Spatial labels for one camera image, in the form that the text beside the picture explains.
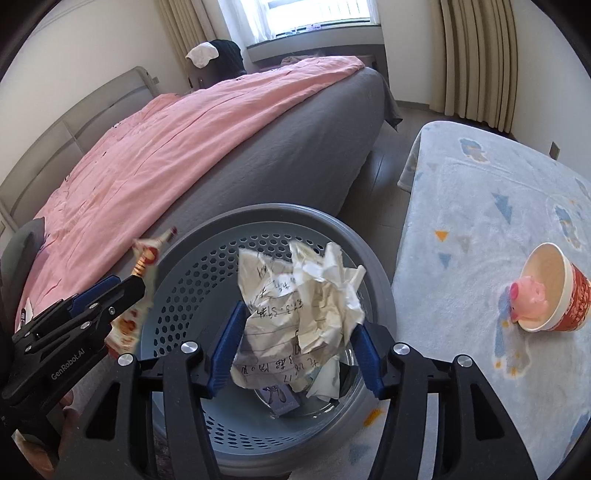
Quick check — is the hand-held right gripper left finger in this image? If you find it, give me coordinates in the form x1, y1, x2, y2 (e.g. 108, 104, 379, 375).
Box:
76, 300, 247, 480

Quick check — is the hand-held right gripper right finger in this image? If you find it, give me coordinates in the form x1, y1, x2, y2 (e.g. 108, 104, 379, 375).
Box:
349, 323, 539, 480

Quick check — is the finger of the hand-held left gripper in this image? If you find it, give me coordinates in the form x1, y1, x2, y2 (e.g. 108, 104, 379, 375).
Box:
28, 277, 147, 352
11, 275, 123, 343

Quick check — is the orange snack wrapper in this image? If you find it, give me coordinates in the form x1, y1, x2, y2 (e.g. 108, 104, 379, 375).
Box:
105, 226, 178, 358

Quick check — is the purple box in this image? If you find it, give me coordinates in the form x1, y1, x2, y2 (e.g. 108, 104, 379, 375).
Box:
259, 381, 301, 418

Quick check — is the grey perforated plastic basket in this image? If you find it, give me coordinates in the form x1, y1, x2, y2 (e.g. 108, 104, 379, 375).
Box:
139, 202, 398, 472

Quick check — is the written paper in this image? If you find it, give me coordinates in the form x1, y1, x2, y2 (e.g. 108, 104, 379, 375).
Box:
231, 241, 366, 393

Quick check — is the person's left hand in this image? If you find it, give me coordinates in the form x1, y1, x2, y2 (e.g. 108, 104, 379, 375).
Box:
14, 388, 90, 469

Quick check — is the white green packet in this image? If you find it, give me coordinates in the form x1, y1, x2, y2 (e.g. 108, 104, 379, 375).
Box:
305, 355, 340, 402

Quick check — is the bed with pink blanket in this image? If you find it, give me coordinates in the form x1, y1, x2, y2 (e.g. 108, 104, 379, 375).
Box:
16, 56, 368, 333

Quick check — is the pink pig toy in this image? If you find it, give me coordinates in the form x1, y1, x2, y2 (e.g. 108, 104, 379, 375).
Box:
509, 275, 550, 323

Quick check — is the light blue printed blanket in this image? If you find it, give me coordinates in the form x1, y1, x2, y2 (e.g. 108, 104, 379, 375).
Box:
344, 121, 591, 480

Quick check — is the grey headboard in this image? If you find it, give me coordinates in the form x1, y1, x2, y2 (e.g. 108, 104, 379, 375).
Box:
0, 66, 160, 232

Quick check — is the grey bed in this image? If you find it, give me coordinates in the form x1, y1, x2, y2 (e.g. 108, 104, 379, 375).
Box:
74, 67, 402, 287

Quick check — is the red paper cup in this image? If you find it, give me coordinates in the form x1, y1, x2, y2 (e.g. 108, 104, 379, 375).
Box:
513, 242, 591, 333

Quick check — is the brown chair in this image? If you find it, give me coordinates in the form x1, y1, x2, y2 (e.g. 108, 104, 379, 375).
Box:
188, 55, 247, 90

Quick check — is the white cloth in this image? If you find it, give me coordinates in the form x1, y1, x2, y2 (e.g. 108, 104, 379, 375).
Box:
185, 41, 220, 70

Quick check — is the dark jacket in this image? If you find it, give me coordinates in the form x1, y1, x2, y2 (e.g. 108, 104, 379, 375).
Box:
210, 40, 247, 79

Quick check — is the beige curtain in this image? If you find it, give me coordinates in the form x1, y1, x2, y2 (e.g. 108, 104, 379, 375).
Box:
154, 0, 227, 61
427, 0, 518, 134

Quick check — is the white sheer curtain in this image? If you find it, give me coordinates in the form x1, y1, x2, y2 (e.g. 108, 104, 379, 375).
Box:
222, 0, 296, 47

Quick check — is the grey window ledge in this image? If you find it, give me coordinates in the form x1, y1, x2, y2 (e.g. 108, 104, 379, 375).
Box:
245, 39, 389, 75

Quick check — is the window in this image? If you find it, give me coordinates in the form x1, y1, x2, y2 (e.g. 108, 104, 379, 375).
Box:
217, 0, 384, 44

